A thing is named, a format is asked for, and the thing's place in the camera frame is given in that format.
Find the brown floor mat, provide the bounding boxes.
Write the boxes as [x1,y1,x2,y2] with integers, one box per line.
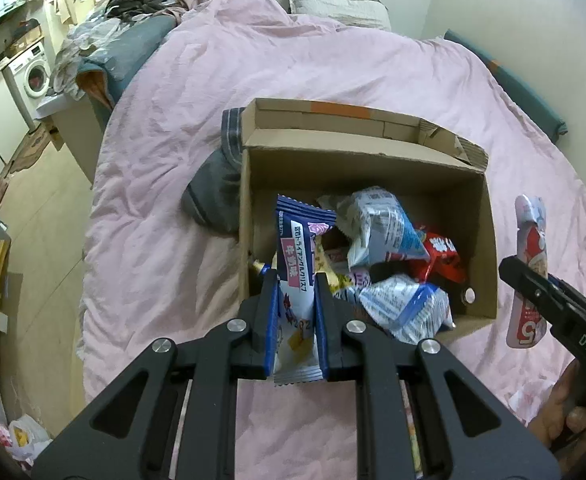
[8,124,50,174]

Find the white storage bin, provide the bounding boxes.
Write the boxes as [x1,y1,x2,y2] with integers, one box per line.
[35,93,103,183]

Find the silver blue snack bag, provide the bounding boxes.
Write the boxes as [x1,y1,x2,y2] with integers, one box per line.
[317,186,429,269]

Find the red cartoon snack bag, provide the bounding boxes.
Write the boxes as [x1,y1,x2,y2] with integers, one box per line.
[409,226,468,284]

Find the pink bed duvet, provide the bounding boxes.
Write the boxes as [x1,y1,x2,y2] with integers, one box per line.
[77,0,586,480]

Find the white plastic bag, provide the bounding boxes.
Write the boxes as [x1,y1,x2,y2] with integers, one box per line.
[8,414,52,466]

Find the pink white snack stick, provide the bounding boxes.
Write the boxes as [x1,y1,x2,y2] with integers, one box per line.
[505,194,550,350]

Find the blue white chip bag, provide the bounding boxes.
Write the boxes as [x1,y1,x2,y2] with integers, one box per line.
[358,274,456,344]

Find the grey pillow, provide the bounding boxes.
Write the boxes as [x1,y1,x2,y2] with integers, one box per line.
[287,0,392,32]

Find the person's right hand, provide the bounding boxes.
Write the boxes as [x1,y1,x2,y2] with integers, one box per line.
[528,360,586,476]

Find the dark grey folded garment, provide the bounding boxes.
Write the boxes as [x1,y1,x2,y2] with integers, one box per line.
[180,107,244,234]

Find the white washing machine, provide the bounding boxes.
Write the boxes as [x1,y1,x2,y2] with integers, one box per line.
[2,40,50,130]

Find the white yellow snack bag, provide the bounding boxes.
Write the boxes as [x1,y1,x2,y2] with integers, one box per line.
[315,234,371,302]

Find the dark blue snack packet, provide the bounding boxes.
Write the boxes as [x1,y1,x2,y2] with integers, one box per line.
[273,195,336,386]

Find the teal bolster cushion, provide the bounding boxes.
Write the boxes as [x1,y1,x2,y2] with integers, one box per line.
[444,29,568,144]

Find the pile of clothes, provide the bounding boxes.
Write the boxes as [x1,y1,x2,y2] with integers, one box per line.
[49,0,186,110]

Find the brown cardboard box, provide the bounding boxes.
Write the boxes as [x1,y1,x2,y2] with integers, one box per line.
[239,98,498,339]

